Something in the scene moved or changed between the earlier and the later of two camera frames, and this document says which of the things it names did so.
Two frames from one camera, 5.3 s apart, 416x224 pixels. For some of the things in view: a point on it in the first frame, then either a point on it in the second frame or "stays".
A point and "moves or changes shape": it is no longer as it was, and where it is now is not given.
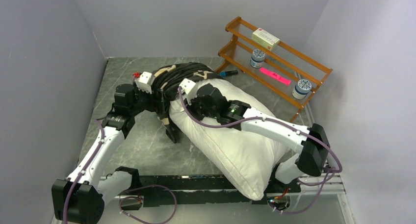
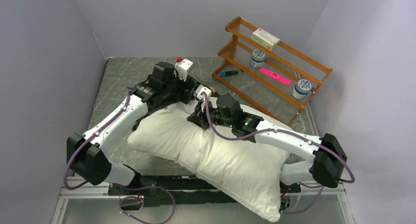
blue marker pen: [224, 74] stays
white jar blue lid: [301, 89] stays
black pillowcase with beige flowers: [167, 79] moves or changes shape
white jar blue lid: [258, 57] stays
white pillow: [250, 162] moves or changes shape
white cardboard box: [265, 38] stays
